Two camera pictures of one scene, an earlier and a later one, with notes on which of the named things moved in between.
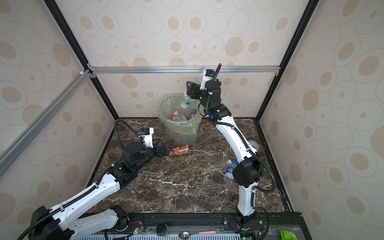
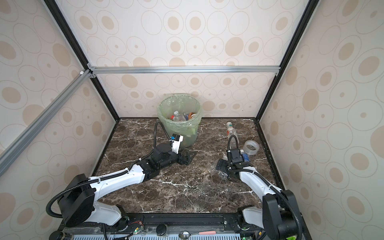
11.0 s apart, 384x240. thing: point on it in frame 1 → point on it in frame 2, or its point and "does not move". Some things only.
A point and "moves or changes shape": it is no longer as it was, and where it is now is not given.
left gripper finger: (164, 151) → (187, 156)
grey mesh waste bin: (181, 117) does not move
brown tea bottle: (180, 150) moves or changes shape
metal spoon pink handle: (185, 235) does not move
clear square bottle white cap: (178, 117) does not move
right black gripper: (194, 87) → (223, 167)
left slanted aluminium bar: (41, 121) does not move
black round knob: (161, 229) does not move
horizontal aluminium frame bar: (118, 70) does not move
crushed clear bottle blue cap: (222, 166) moves or changes shape
